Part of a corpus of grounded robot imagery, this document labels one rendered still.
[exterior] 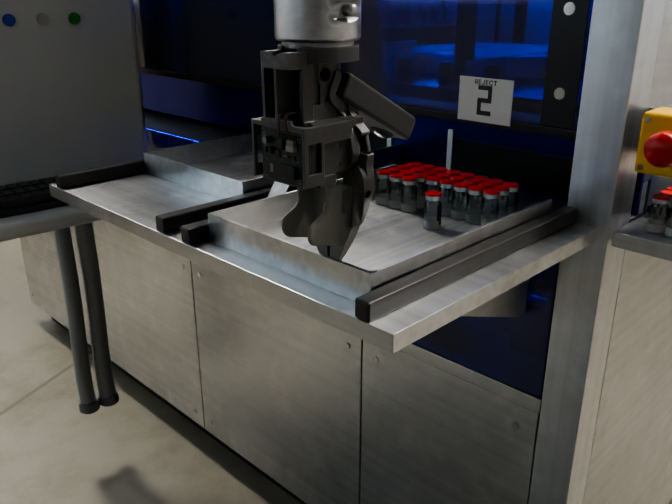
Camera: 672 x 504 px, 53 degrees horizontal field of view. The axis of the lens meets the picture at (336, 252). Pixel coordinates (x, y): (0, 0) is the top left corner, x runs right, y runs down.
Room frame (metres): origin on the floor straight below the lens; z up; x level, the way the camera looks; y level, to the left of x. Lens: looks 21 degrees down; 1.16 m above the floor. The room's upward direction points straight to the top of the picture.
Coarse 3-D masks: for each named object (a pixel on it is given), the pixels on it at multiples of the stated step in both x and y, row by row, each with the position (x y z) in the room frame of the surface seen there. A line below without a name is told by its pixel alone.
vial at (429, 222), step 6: (426, 198) 0.80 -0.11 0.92; (432, 198) 0.79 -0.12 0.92; (438, 198) 0.79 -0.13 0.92; (426, 204) 0.80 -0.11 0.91; (432, 204) 0.79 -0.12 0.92; (438, 204) 0.79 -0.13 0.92; (426, 210) 0.79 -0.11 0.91; (432, 210) 0.79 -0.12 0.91; (438, 210) 0.79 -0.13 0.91; (426, 216) 0.79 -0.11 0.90; (432, 216) 0.79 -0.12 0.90; (438, 216) 0.79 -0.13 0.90; (426, 222) 0.79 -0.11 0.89; (432, 222) 0.79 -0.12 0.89; (438, 222) 0.79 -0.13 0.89; (426, 228) 0.79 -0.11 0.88; (432, 228) 0.79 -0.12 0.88; (438, 228) 0.79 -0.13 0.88
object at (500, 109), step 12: (468, 84) 0.95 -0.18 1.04; (480, 84) 0.94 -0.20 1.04; (492, 84) 0.93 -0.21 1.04; (504, 84) 0.91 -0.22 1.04; (468, 96) 0.95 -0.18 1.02; (480, 96) 0.94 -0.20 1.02; (492, 96) 0.92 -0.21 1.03; (504, 96) 0.91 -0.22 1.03; (468, 108) 0.95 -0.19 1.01; (492, 108) 0.92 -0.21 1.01; (504, 108) 0.91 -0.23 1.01; (480, 120) 0.94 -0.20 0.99; (492, 120) 0.92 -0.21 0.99; (504, 120) 0.91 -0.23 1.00
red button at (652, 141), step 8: (656, 136) 0.74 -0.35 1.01; (664, 136) 0.73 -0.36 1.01; (648, 144) 0.74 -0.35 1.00; (656, 144) 0.74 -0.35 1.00; (664, 144) 0.73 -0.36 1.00; (648, 152) 0.74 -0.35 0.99; (656, 152) 0.73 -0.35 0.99; (664, 152) 0.73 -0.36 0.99; (648, 160) 0.74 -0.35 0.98; (656, 160) 0.73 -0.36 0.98; (664, 160) 0.73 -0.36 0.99
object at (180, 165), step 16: (192, 144) 1.14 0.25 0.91; (208, 144) 1.17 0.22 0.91; (224, 144) 1.19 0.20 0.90; (240, 144) 1.21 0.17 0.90; (144, 160) 1.08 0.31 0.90; (160, 160) 1.04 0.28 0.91; (176, 160) 1.12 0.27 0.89; (192, 160) 1.14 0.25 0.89; (208, 160) 1.16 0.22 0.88; (224, 160) 1.16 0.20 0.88; (240, 160) 1.16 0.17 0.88; (384, 160) 1.11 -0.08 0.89; (160, 176) 1.05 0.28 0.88; (176, 176) 1.01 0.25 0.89; (192, 176) 0.98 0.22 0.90; (208, 176) 0.95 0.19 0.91; (224, 176) 0.93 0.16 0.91; (240, 176) 1.05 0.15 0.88; (256, 176) 1.05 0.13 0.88; (208, 192) 0.95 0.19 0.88; (224, 192) 0.93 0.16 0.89; (240, 192) 0.90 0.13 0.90
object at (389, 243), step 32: (288, 192) 0.85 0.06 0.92; (224, 224) 0.74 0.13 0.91; (256, 224) 0.80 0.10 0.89; (384, 224) 0.81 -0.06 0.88; (416, 224) 0.81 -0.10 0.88; (448, 224) 0.81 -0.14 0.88; (512, 224) 0.75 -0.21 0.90; (256, 256) 0.70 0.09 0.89; (288, 256) 0.66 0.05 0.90; (320, 256) 0.62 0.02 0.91; (352, 256) 0.70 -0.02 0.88; (384, 256) 0.70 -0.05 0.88; (416, 256) 0.62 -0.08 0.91; (448, 256) 0.66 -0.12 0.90; (352, 288) 0.59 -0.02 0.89
